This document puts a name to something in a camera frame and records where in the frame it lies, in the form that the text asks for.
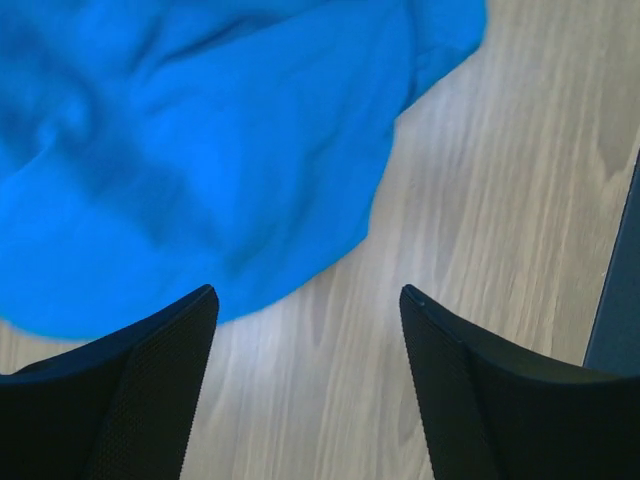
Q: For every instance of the blue t shirt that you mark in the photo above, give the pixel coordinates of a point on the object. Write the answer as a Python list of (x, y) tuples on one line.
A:
[(151, 147)]

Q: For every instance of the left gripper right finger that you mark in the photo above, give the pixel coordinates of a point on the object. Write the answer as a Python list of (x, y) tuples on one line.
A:
[(491, 409)]

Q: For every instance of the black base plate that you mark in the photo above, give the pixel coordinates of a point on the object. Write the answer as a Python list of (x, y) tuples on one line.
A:
[(614, 341)]

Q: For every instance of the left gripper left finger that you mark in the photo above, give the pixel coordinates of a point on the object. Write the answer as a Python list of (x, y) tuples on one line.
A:
[(119, 407)]

